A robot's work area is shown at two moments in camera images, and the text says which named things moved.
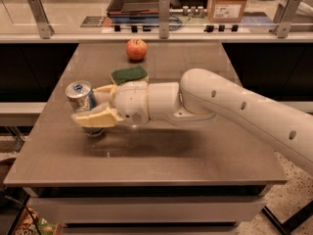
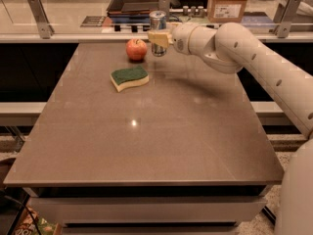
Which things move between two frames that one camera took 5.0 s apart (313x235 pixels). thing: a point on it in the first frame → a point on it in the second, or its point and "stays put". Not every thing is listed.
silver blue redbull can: (81, 98) → (157, 22)
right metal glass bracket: (288, 8) stays put
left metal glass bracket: (45, 29) stays put
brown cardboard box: (227, 3) stays put
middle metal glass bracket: (163, 16) stays put
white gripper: (131, 101) → (180, 38)
